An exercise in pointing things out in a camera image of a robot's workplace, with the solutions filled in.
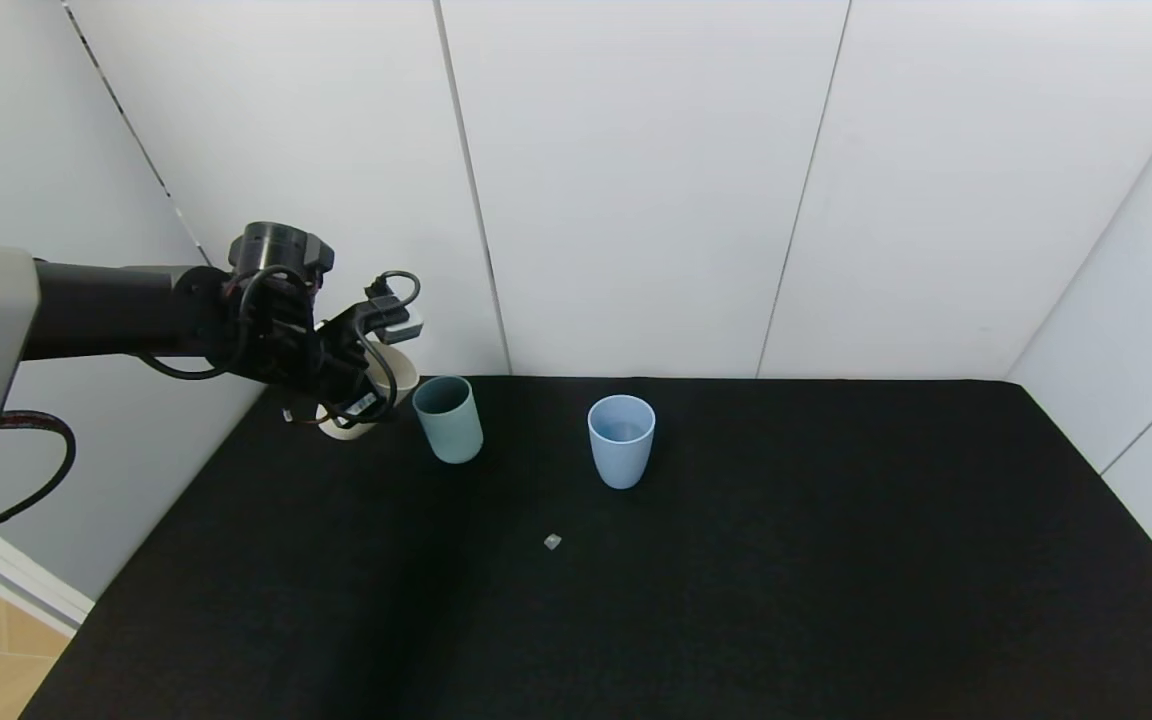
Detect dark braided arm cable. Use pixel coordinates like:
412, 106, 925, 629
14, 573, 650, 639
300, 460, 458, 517
0, 409, 78, 532

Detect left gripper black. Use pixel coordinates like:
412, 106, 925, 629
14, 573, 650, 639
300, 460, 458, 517
316, 359, 390, 429

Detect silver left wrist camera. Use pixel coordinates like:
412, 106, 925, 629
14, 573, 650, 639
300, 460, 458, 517
365, 284, 425, 345

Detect cream plastic cup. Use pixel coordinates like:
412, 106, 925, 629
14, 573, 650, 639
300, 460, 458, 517
315, 339, 420, 442

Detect blue plastic cup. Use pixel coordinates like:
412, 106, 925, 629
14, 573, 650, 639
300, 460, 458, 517
587, 394, 657, 491

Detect white baseboard strip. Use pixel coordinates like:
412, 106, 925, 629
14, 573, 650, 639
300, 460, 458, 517
0, 530, 96, 638

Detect green plastic cup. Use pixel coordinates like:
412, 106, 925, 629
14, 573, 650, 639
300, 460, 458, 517
412, 375, 485, 465

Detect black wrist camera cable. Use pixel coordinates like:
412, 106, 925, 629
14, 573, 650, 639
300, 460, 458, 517
328, 269, 424, 425

